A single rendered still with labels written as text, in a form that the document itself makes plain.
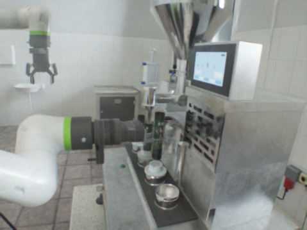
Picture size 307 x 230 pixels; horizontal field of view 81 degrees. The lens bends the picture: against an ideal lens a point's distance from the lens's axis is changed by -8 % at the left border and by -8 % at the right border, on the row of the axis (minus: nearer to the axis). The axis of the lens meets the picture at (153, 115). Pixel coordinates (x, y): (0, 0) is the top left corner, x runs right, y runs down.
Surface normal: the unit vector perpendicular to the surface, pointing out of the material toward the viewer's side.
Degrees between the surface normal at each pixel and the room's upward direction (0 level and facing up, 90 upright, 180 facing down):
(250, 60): 90
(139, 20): 90
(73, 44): 90
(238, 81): 90
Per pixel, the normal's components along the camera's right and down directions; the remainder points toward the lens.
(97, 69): 0.29, 0.29
